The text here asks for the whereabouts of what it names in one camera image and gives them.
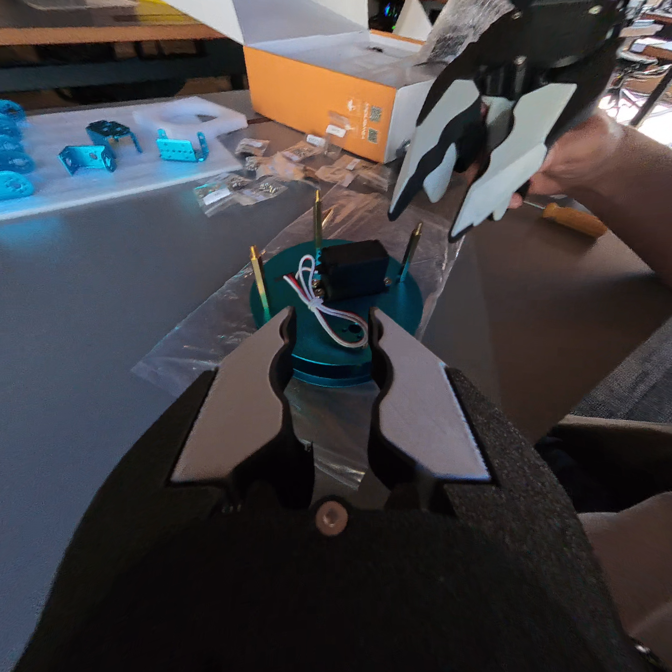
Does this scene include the grey desk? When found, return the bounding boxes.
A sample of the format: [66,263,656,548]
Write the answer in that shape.
[0,90,663,672]

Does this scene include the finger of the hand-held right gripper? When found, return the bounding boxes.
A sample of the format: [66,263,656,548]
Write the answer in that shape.
[448,82,579,243]
[387,78,483,222]

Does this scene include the white foam sheet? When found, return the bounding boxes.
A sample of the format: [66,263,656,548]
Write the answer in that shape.
[0,107,243,221]

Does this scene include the person's dark trousers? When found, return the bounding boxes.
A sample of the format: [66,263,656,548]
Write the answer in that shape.
[535,415,672,515]

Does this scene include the blue multi-hole bracket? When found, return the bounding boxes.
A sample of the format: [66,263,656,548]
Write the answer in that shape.
[85,120,142,154]

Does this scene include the person's right hand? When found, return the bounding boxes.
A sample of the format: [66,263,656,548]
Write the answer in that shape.
[508,109,640,210]

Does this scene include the yellow-handled screwdriver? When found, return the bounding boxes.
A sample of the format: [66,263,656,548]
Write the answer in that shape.
[522,198,609,239]

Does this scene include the white foam box insert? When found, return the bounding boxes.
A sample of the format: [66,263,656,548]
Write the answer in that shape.
[252,30,426,87]

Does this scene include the pile of small screw bags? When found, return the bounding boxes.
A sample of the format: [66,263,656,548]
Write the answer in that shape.
[191,107,392,217]

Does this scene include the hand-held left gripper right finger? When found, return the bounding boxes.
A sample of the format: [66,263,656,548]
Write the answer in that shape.
[369,306,493,483]

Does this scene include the blue round base assembly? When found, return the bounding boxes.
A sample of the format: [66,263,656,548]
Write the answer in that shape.
[248,190,425,389]

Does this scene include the orange cardboard box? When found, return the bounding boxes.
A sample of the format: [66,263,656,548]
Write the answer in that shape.
[163,0,439,165]

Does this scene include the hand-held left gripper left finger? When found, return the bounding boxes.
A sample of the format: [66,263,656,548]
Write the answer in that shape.
[169,306,296,485]

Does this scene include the wooden-edged office desk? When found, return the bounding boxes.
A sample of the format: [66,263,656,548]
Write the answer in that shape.
[0,0,247,98]

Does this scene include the blue small bracket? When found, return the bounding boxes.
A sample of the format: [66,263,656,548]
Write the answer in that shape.
[58,144,117,176]

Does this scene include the large clear plastic bag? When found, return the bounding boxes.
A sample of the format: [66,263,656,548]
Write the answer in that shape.
[130,184,465,491]

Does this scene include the bubble wrap bag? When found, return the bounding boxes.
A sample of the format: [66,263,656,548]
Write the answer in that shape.
[420,0,512,66]

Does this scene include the white foam cutout piece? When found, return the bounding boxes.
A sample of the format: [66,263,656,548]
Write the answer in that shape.
[132,96,249,138]

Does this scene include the blue long U bracket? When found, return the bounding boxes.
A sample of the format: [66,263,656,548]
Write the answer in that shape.
[156,128,211,163]

